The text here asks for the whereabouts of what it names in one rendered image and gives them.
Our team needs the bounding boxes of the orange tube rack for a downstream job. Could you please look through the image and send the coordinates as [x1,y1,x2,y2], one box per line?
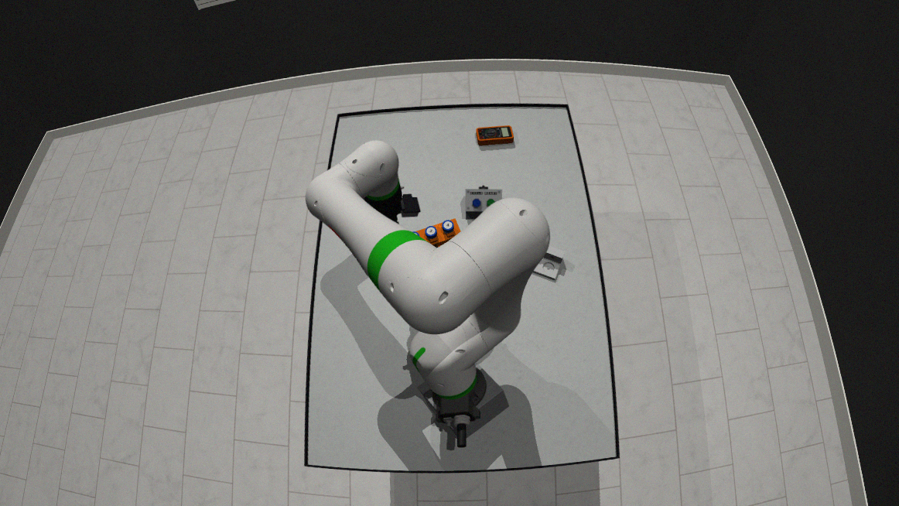
[416,218,460,247]

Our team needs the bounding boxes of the grey button housing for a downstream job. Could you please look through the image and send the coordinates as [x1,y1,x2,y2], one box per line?
[465,186,502,219]

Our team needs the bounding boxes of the black table edge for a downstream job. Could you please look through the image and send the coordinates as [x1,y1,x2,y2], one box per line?
[304,104,620,473]

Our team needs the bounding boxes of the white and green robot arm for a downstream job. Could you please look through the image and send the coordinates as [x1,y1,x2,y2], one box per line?
[306,141,550,448]

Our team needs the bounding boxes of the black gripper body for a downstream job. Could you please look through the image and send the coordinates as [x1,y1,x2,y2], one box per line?
[380,202,402,221]

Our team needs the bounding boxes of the orange digital multimeter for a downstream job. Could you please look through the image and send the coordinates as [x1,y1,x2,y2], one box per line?
[476,125,514,145]

